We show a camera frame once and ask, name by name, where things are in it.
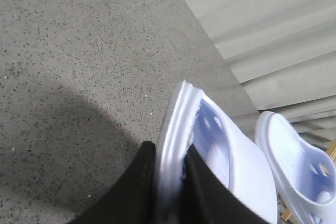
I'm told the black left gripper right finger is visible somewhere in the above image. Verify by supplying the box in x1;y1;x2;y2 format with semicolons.
181;145;267;223

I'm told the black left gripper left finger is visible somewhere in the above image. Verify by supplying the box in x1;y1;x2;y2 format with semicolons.
70;141;156;223

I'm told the light blue slipper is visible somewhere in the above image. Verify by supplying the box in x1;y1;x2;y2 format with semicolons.
255;111;335;223
153;81;277;223

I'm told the pale green curtain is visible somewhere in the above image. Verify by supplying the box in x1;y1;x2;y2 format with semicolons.
185;0;335;149

